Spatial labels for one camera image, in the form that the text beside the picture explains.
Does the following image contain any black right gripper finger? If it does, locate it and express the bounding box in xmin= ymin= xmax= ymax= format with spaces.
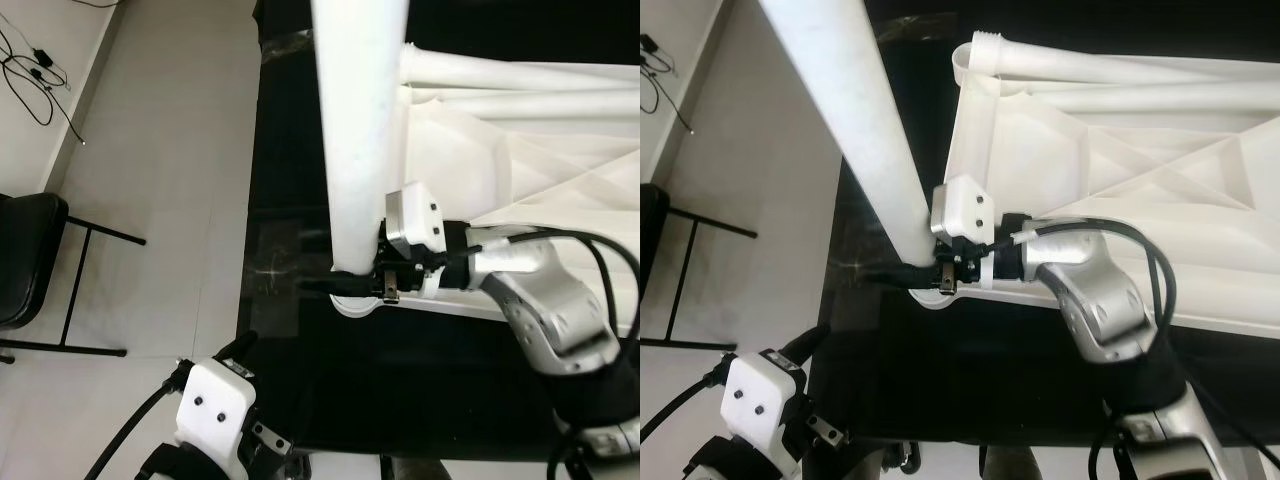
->
xmin=300 ymin=274 xmax=386 ymax=298
xmin=862 ymin=262 xmax=941 ymax=288

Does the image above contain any white plastic table leg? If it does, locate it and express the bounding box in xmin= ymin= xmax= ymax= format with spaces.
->
xmin=310 ymin=0 xmax=416 ymax=276
xmin=970 ymin=30 xmax=1280 ymax=89
xmin=757 ymin=0 xmax=941 ymax=269
xmin=400 ymin=85 xmax=640 ymax=121
xmin=1025 ymin=85 xmax=1280 ymax=116
xmin=400 ymin=45 xmax=640 ymax=91

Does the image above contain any black folding chair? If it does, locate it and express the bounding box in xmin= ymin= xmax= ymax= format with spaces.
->
xmin=640 ymin=183 xmax=758 ymax=351
xmin=0 ymin=192 xmax=148 ymax=363

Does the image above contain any thin black wall cable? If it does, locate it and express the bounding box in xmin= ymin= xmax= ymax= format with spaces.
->
xmin=45 ymin=85 xmax=89 ymax=149
xmin=663 ymin=88 xmax=696 ymax=131

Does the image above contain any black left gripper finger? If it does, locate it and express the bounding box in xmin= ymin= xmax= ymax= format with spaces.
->
xmin=780 ymin=325 xmax=833 ymax=368
xmin=213 ymin=330 xmax=260 ymax=370

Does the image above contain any white plastic children table top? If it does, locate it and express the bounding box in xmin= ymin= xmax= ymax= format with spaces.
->
xmin=925 ymin=30 xmax=1280 ymax=339
xmin=330 ymin=42 xmax=640 ymax=339

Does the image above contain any black looped wall cable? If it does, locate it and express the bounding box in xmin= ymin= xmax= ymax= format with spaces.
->
xmin=0 ymin=15 xmax=76 ymax=129
xmin=640 ymin=55 xmax=669 ymax=116

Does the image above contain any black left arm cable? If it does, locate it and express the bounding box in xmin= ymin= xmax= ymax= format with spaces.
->
xmin=640 ymin=365 xmax=736 ymax=446
xmin=85 ymin=365 xmax=191 ymax=480

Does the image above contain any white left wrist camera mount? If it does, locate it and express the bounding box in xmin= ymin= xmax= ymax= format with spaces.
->
xmin=175 ymin=360 xmax=258 ymax=471
xmin=722 ymin=350 xmax=806 ymax=461

